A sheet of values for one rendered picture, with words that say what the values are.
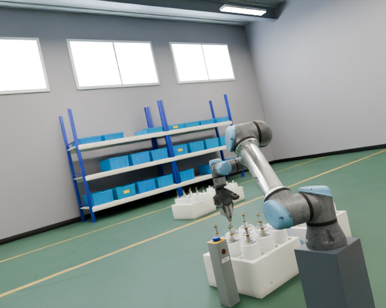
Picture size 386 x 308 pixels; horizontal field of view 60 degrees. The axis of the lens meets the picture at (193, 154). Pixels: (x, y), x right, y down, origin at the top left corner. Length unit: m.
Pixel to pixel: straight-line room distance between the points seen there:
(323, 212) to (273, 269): 0.58
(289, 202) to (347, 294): 0.38
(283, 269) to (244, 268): 0.22
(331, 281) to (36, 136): 5.80
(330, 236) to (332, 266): 0.11
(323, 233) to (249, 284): 0.58
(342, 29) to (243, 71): 2.73
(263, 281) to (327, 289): 0.45
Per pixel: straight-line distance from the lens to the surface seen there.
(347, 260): 1.40
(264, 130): 1.55
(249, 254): 1.78
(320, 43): 8.80
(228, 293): 1.75
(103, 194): 6.03
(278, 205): 1.28
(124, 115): 7.19
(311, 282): 1.46
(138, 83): 7.52
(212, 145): 7.38
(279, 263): 1.87
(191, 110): 8.12
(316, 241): 1.39
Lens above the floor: 0.75
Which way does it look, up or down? level
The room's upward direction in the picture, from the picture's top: 13 degrees counter-clockwise
